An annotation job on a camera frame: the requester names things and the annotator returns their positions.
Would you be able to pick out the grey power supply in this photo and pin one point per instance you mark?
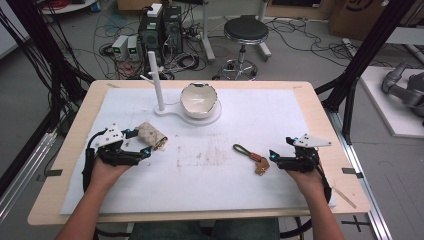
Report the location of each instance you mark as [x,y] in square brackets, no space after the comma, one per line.
[133,47]
[119,46]

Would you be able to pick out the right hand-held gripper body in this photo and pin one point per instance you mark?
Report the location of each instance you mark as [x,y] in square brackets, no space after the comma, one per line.
[305,160]

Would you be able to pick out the black round stool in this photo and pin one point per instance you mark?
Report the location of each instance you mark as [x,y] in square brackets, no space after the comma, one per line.
[246,31]

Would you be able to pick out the white floor board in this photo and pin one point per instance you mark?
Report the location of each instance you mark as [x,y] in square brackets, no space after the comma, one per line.
[386,110]

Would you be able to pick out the white table legs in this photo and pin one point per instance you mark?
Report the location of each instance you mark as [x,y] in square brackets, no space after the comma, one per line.
[208,40]

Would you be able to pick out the white table mat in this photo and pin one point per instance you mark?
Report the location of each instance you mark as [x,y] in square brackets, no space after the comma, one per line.
[206,186]

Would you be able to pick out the thin wooden stick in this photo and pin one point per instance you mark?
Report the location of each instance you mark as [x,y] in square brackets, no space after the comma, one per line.
[345,197]

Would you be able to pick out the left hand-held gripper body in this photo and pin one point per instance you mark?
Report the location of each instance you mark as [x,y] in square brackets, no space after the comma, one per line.
[111,154]

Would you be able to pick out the black metal frame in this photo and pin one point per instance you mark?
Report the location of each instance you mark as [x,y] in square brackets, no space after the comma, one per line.
[36,40]
[370,50]

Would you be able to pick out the aluminium rail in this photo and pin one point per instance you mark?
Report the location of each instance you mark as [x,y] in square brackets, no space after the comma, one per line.
[23,173]
[365,180]

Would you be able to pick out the person's right hand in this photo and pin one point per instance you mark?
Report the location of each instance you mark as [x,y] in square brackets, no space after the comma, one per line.
[308,183]

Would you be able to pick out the person's left hand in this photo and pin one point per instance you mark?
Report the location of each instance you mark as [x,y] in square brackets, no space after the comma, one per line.
[107,175]

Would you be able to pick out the brown cardboard box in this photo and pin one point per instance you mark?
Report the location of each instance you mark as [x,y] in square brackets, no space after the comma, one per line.
[356,18]

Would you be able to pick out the white stand with post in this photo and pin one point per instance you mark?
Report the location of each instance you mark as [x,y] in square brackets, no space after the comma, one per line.
[159,90]

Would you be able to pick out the black computer tower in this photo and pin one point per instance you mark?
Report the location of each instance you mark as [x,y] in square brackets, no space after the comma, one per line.
[150,36]
[173,28]

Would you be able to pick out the beige cloth pouch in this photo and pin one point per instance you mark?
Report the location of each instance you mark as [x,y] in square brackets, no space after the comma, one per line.
[150,135]

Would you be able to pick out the white eggshell-shaped bowl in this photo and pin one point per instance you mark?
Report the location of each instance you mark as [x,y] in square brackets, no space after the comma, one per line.
[199,101]

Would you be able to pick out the white box device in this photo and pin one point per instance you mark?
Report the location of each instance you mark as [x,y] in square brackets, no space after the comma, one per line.
[154,10]

